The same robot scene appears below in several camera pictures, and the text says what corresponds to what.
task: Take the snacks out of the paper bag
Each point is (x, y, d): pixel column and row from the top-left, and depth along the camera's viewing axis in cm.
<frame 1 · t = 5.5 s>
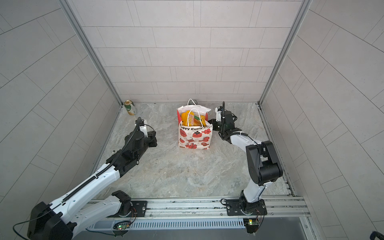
left hand: (159, 130, 78), fingers closed
right hand: (206, 121, 92), fingers closed
white red printed paper bag: (195, 129, 77), point 22 cm above the table
yellow orange snack bag: (188, 118, 83), point 21 cm above the table
green white drink can: (129, 108, 104), point 9 cm above the table

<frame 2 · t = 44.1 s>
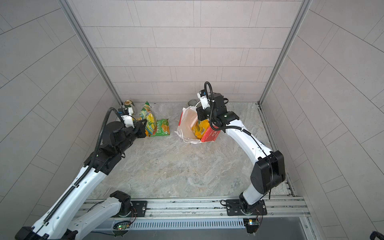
left hand: (149, 118, 69), fingers closed
right hand: (195, 108, 80), fingers closed
white red printed paper bag: (188, 117, 90), point 16 cm above the table
green red snack bag: (162, 128, 100), point 3 cm above the table
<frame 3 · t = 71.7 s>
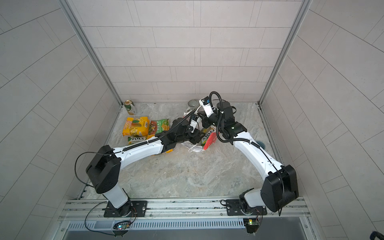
left hand: (206, 132, 80), fingers open
right hand: (197, 113, 76), fingers closed
white red printed paper bag: (208, 143, 76), point 19 cm above the table
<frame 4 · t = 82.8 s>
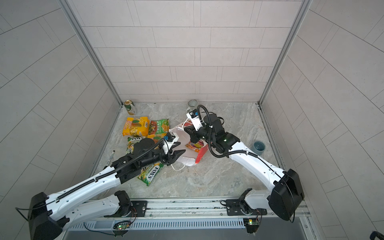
left hand: (185, 147, 68), fingers open
right hand: (184, 130, 72), fingers closed
white red printed paper bag: (189, 157, 80), point 10 cm above the table
red yellow small snack packet: (195, 146, 89), point 6 cm above the table
green yellow Fox's candy bag: (149, 176, 80), point 3 cm above the table
